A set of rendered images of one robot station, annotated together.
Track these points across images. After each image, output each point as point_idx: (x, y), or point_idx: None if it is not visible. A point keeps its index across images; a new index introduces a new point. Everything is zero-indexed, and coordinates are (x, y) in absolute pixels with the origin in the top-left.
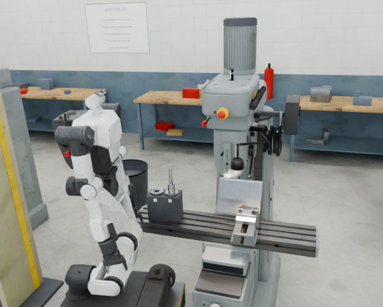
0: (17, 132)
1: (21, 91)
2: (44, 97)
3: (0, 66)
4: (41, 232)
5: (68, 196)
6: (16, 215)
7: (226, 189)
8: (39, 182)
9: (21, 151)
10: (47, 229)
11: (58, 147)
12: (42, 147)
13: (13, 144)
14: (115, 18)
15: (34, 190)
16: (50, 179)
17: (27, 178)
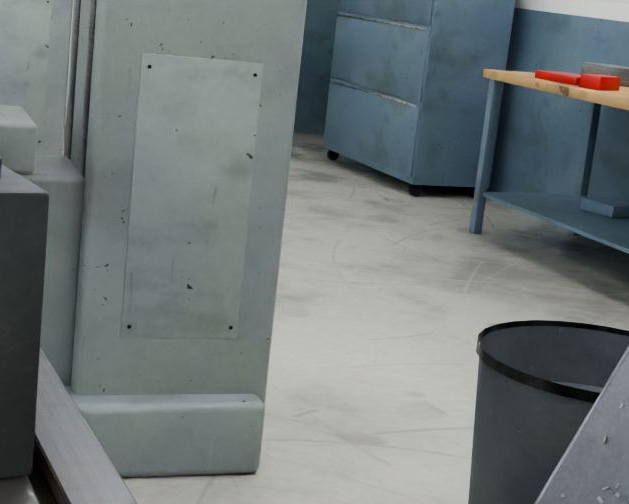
0: (242, 36)
1: (589, 76)
2: None
3: (597, 5)
4: (160, 500)
5: (421, 450)
6: None
7: None
8: (402, 371)
9: (233, 124)
10: (194, 501)
11: (609, 315)
12: (561, 297)
13: (203, 74)
14: None
15: (237, 320)
16: (448, 379)
17: (220, 249)
